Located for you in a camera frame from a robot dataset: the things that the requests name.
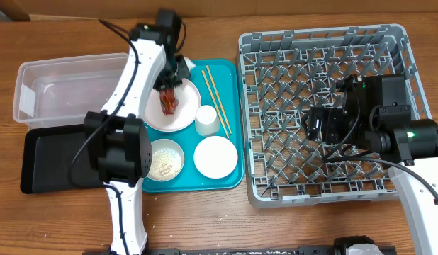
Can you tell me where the red snack wrapper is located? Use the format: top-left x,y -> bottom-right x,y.
159,89 -> 179,115

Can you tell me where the white paper cup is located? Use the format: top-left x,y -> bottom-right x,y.
195,105 -> 220,137

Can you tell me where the grey bowl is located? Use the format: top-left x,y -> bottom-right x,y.
147,139 -> 184,182

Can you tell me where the small white bowl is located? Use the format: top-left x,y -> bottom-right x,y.
193,136 -> 238,179

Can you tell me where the pile of rice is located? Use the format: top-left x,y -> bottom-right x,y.
147,148 -> 183,181

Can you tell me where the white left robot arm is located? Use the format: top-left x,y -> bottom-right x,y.
67,9 -> 190,254

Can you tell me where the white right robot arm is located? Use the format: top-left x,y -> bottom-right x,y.
301,74 -> 438,254

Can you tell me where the grey dishwasher rack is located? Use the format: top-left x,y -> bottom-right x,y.
237,24 -> 430,208

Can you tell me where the wooden chopstick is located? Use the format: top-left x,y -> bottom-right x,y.
201,70 -> 230,139
206,65 -> 232,134

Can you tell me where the large white plate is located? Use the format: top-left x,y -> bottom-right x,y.
143,79 -> 201,132

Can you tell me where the teal plastic tray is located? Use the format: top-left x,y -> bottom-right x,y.
142,59 -> 245,193

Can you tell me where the clear plastic bin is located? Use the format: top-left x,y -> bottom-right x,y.
13,53 -> 128,130

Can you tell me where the black tray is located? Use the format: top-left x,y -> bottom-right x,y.
20,124 -> 86,194

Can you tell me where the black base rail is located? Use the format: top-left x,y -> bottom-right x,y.
143,235 -> 397,255

